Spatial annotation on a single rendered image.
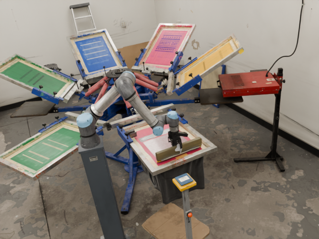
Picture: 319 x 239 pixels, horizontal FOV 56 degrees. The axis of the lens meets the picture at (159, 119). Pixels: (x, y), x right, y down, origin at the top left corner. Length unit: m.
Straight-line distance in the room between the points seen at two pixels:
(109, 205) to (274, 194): 1.83
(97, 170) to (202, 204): 1.42
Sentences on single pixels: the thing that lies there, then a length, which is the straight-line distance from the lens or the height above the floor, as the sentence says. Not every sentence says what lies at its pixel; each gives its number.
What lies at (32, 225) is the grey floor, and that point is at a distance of 3.71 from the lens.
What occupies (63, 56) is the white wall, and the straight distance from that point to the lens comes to 6.66.
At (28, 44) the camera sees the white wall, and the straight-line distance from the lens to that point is 6.54.
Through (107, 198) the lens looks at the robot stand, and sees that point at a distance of 2.59.
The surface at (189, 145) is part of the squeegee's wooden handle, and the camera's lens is 2.46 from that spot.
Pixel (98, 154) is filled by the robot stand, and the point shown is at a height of 1.13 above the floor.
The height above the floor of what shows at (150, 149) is 0.95.
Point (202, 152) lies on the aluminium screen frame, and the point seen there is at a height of 0.99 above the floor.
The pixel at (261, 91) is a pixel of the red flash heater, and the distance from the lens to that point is 3.30.
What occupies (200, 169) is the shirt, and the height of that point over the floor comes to 0.75.
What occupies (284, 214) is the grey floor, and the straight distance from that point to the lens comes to 3.39.
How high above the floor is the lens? 2.39
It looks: 28 degrees down
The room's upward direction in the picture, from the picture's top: 7 degrees counter-clockwise
